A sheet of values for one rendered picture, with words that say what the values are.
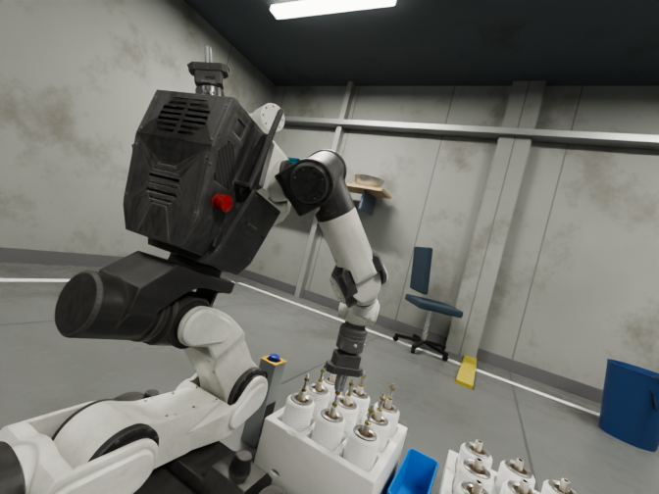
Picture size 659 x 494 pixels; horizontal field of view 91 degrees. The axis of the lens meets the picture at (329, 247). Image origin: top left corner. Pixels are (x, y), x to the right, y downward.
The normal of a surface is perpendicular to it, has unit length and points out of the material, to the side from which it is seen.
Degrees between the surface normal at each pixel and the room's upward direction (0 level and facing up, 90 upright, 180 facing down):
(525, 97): 90
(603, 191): 90
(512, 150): 90
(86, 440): 47
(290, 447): 90
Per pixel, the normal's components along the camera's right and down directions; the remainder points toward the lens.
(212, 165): 0.90, 0.25
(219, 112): -0.32, -0.26
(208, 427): 0.57, 0.34
